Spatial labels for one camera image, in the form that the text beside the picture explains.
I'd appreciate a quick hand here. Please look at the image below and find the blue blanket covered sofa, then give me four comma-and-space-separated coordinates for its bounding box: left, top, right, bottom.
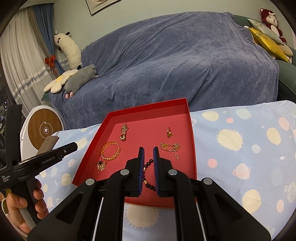
50, 11, 280, 129

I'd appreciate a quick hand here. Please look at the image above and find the yellow satin pillow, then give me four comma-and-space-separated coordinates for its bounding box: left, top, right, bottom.
247, 27, 290, 63

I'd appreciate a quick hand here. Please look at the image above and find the gold wrist watch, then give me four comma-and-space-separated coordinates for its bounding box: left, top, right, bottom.
120, 123, 129, 141

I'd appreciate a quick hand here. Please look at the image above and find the red jewelry tray box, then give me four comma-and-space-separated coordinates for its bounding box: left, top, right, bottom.
72, 97, 199, 208

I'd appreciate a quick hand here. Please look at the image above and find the person's left hand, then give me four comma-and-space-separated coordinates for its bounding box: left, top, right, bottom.
1, 179, 49, 240

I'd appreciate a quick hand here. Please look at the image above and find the cream flower cushion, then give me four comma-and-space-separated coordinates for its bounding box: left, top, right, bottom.
43, 69, 78, 93

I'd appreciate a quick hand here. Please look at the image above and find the grey satin pillow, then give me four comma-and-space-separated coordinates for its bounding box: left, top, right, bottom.
247, 18, 284, 45

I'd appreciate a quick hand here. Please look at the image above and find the framed wall picture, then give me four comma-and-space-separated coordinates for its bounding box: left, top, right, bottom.
86, 0, 120, 16

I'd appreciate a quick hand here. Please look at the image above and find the blue planet print cloth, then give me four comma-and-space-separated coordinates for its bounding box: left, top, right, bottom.
37, 100, 295, 240

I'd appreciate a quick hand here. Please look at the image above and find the dark wooden bead bracelet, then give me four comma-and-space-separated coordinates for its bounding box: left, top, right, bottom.
141, 158, 158, 192

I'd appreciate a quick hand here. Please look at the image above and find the grey plush toy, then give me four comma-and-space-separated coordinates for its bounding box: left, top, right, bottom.
64, 64, 97, 99

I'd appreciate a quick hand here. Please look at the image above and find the white sheer curtain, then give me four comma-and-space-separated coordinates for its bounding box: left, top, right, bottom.
1, 8, 57, 116

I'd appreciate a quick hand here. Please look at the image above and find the blue curtain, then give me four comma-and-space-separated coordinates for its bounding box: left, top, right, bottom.
31, 3, 64, 74

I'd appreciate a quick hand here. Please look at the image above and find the gold bangle bracelet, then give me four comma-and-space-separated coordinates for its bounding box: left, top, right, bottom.
100, 141, 122, 161

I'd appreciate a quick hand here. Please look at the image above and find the red monkey plush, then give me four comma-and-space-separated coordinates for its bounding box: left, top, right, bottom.
259, 9, 287, 44

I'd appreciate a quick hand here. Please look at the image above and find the white round wooden device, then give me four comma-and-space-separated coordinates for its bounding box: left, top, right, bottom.
20, 105, 64, 160

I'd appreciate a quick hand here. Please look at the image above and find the green armchair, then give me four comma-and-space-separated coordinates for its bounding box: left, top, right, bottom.
233, 14, 296, 103

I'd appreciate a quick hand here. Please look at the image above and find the gold chain bracelet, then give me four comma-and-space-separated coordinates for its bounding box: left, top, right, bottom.
159, 141, 181, 159

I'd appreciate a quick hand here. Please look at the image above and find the white alpaca plush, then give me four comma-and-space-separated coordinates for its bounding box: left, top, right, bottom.
54, 32, 82, 70

